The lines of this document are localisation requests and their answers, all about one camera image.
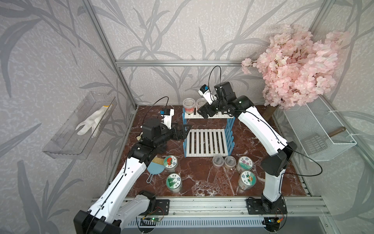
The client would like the flower label jar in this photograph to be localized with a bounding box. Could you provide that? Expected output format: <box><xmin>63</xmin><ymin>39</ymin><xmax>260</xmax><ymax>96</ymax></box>
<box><xmin>236</xmin><ymin>156</ymin><xmax>254</xmax><ymax>174</ymax></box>
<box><xmin>239</xmin><ymin>171</ymin><xmax>257</xmax><ymax>191</ymax></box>

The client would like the clear plastic seed container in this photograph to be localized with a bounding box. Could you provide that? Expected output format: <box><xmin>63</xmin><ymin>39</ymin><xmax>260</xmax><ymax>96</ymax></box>
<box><xmin>212</xmin><ymin>155</ymin><xmax>225</xmax><ymax>169</ymax></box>

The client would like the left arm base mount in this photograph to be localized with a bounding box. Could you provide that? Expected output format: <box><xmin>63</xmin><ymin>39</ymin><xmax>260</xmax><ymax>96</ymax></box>
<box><xmin>140</xmin><ymin>199</ymin><xmax>170</xmax><ymax>216</ymax></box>

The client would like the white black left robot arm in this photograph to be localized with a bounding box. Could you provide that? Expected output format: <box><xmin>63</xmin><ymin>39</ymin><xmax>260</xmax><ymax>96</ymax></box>
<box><xmin>74</xmin><ymin>119</ymin><xmax>192</xmax><ymax>234</ymax></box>

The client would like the green tree label jar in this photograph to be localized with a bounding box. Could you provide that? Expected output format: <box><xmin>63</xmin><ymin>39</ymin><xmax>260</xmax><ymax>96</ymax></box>
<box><xmin>166</xmin><ymin>173</ymin><xmax>182</xmax><ymax>193</ymax></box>

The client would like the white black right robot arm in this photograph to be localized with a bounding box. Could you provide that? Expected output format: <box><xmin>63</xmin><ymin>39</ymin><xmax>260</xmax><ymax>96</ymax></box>
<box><xmin>197</xmin><ymin>82</ymin><xmax>295</xmax><ymax>208</ymax></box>

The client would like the blue and white wooden shelf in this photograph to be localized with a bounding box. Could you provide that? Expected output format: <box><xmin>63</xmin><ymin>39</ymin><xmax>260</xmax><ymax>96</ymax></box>
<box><xmin>183</xmin><ymin>112</ymin><xmax>235</xmax><ymax>158</ymax></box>

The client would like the flower label jar right front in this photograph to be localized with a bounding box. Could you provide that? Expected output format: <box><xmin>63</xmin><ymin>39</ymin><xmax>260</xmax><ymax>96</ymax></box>
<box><xmin>239</xmin><ymin>171</ymin><xmax>257</xmax><ymax>191</ymax></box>

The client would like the aluminium front rail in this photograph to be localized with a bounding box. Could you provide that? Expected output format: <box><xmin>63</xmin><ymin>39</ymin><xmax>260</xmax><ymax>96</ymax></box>
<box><xmin>157</xmin><ymin>196</ymin><xmax>331</xmax><ymax>218</ymax></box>

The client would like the white glove in tray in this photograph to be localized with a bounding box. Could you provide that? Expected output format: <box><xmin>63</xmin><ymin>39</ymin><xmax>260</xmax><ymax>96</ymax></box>
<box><xmin>76</xmin><ymin>106</ymin><xmax>110</xmax><ymax>138</ymax></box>

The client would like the white wire mesh basket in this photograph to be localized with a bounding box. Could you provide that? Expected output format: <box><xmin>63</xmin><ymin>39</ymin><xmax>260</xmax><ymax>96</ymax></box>
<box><xmin>284</xmin><ymin>97</ymin><xmax>356</xmax><ymax>161</ymax></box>

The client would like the clear lidded seed container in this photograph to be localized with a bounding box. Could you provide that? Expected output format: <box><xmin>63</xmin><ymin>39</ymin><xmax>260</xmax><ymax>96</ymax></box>
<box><xmin>196</xmin><ymin>98</ymin><xmax>207</xmax><ymax>110</ymax></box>

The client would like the wooden handled brush in basket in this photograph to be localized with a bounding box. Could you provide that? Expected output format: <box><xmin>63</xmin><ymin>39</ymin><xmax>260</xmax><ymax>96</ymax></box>
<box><xmin>328</xmin><ymin>126</ymin><xmax>346</xmax><ymax>137</ymax></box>

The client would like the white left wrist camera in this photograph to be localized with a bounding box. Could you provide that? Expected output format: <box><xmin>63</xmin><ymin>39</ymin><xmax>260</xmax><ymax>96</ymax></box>
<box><xmin>160</xmin><ymin>108</ymin><xmax>174</xmax><ymax>129</ymax></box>

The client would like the flower label jar right rear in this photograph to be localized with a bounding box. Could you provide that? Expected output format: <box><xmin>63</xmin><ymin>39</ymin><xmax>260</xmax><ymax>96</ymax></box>
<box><xmin>236</xmin><ymin>156</ymin><xmax>254</xmax><ymax>174</ymax></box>

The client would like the red strawberry label jar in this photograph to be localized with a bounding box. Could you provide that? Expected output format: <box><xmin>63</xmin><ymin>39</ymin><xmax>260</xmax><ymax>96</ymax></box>
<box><xmin>164</xmin><ymin>155</ymin><xmax>178</xmax><ymax>173</ymax></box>

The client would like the clear acrylic wall tray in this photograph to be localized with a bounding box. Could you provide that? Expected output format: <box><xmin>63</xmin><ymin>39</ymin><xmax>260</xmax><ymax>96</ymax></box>
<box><xmin>42</xmin><ymin>92</ymin><xmax>117</xmax><ymax>160</ymax></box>

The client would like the clear container red seed packet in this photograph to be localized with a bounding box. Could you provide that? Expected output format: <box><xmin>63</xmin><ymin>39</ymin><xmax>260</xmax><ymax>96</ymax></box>
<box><xmin>183</xmin><ymin>98</ymin><xmax>196</xmax><ymax>115</ymax></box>

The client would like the pink blossom artificial tree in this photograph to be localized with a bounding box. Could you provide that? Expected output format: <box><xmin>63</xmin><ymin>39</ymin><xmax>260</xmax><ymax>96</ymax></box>
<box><xmin>241</xmin><ymin>25</ymin><xmax>350</xmax><ymax>121</ymax></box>

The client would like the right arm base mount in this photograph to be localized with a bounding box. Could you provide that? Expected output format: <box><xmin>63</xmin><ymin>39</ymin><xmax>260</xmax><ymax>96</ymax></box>
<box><xmin>245</xmin><ymin>196</ymin><xmax>288</xmax><ymax>215</ymax></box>

